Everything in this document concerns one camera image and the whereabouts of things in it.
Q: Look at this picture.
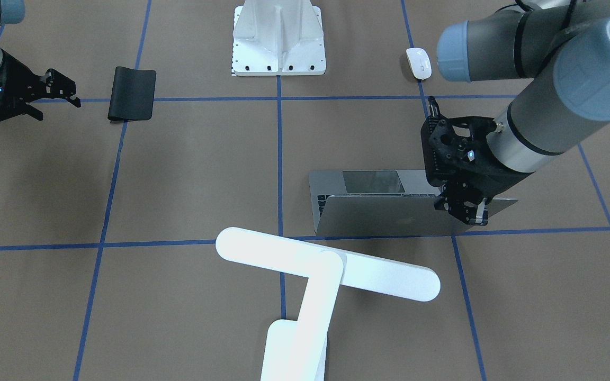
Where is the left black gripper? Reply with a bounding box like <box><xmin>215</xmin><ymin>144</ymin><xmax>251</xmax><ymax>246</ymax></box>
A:
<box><xmin>423</xmin><ymin>153</ymin><xmax>531</xmax><ymax>226</ymax></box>

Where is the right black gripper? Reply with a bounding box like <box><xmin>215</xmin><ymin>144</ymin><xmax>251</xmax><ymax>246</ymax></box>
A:
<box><xmin>0</xmin><ymin>52</ymin><xmax>82</xmax><ymax>122</ymax></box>

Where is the grey laptop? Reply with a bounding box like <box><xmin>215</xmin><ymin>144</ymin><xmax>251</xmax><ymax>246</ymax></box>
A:
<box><xmin>308</xmin><ymin>169</ymin><xmax>518</xmax><ymax>238</ymax></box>

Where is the black mouse pad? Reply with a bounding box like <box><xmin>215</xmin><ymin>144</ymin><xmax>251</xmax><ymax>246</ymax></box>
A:
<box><xmin>107</xmin><ymin>67</ymin><xmax>157</xmax><ymax>122</ymax></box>

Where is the white wireless mouse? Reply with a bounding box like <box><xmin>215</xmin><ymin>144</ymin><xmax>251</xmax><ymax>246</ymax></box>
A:
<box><xmin>405</xmin><ymin>47</ymin><xmax>433</xmax><ymax>80</ymax></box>

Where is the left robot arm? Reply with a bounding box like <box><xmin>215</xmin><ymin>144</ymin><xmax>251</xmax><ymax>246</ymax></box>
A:
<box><xmin>421</xmin><ymin>1</ymin><xmax>610</xmax><ymax>226</ymax></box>

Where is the white desk lamp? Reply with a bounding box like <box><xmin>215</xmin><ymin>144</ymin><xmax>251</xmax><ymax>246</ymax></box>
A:
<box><xmin>216</xmin><ymin>227</ymin><xmax>441</xmax><ymax>380</ymax></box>

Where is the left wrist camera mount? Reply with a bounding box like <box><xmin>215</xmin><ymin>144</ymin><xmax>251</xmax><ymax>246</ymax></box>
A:
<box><xmin>420</xmin><ymin>96</ymin><xmax>496</xmax><ymax>162</ymax></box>

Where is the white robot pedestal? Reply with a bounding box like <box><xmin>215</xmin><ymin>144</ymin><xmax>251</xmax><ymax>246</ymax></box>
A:
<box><xmin>231</xmin><ymin>1</ymin><xmax>327</xmax><ymax>76</ymax></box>

